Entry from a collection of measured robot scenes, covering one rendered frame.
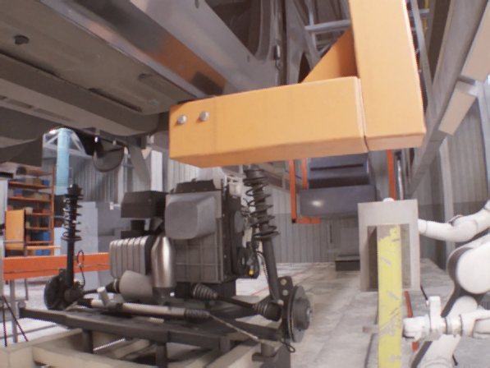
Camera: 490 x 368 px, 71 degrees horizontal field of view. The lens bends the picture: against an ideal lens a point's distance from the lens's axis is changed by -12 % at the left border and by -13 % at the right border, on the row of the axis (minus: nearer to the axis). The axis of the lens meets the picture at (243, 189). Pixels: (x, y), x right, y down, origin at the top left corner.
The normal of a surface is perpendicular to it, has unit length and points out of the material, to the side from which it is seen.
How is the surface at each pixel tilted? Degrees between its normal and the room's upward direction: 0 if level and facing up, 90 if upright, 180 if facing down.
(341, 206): 90
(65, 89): 98
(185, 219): 90
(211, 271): 90
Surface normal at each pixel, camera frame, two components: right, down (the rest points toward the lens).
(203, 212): 0.73, -0.10
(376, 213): -0.37, -0.09
